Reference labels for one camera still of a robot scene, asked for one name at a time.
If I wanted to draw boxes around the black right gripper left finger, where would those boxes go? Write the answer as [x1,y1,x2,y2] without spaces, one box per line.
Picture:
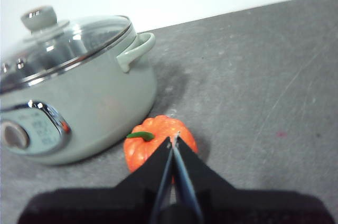
[17,136,174,224]

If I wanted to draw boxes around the orange toy pumpkin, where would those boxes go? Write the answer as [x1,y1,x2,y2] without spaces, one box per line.
[123,115,199,184]

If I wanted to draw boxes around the glass lid with green knob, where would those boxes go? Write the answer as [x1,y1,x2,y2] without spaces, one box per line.
[0,5,134,95]

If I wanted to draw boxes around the pale green electric pot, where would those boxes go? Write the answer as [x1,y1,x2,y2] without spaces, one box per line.
[0,15,159,166]

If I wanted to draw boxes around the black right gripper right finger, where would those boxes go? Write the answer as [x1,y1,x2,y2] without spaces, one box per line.
[171,132,336,224]

